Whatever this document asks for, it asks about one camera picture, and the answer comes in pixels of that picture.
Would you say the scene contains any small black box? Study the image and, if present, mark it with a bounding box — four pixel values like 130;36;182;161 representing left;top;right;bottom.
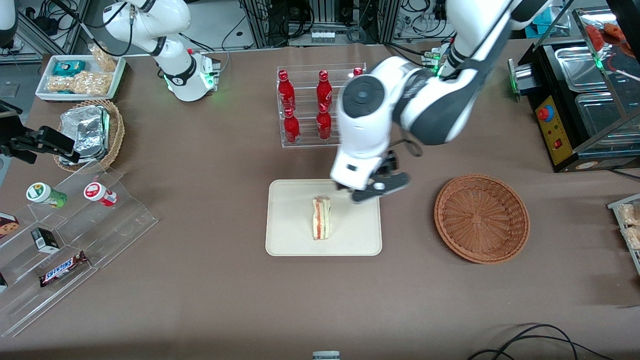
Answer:
31;227;61;253

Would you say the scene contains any clear acrylic stepped shelf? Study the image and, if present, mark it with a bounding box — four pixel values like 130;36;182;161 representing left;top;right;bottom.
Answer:
0;160;159;338

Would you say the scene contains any small nut snack packet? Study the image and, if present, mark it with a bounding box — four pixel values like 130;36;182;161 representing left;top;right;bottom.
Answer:
89;44;119;73

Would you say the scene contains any brown wicker basket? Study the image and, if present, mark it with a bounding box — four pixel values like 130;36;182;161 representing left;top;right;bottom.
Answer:
434;173;531;265

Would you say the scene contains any red yogurt cup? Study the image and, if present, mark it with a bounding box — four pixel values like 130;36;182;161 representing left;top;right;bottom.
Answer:
83;182;118;207

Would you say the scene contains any silver foil container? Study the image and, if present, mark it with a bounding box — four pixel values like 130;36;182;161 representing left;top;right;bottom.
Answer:
59;105;111;166

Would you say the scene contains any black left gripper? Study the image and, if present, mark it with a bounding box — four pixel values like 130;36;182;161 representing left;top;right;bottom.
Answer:
371;151;400;177

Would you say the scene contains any black food warmer cabinet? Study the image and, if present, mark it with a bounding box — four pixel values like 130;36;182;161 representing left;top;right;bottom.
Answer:
507;0;640;173

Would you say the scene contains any clear acrylic bottle rack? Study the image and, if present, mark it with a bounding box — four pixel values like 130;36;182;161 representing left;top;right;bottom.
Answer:
276;62;367;149

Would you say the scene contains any cookie box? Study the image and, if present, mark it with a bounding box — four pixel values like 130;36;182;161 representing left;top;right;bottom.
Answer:
0;212;21;240

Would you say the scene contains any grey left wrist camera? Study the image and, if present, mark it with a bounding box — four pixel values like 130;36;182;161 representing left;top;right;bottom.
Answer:
352;173;411;204

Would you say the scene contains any green yogurt cup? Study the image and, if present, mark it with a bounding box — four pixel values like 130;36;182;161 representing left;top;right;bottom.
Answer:
26;182;68;209

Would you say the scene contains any large nut snack packet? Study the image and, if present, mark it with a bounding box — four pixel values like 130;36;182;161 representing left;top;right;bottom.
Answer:
46;71;112;96

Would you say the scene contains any white wire rack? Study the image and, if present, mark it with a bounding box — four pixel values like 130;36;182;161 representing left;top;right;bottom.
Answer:
607;194;640;276

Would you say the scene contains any beige plastic tray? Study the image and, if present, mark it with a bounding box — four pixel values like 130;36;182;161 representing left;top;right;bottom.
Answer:
265;178;383;257

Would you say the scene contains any tan wicker basket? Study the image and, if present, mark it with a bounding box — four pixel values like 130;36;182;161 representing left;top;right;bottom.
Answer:
52;99;126;173

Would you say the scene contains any teal snack packet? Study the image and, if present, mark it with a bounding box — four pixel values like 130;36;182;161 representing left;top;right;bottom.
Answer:
52;60;87;77

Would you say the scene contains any white rectangular snack tray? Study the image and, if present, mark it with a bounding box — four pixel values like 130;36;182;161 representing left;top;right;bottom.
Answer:
35;54;127;103

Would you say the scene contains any black cable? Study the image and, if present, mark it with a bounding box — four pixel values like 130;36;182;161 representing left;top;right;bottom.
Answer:
467;324;616;360

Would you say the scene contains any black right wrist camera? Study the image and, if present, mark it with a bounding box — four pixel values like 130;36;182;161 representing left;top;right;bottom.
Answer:
0;136;39;165

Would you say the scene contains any triangular sandwich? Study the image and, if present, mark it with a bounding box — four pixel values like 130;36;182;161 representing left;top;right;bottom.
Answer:
311;195;333;241

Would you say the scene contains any snickers chocolate bar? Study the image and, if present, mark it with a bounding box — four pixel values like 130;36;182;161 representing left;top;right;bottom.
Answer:
39;251;90;288

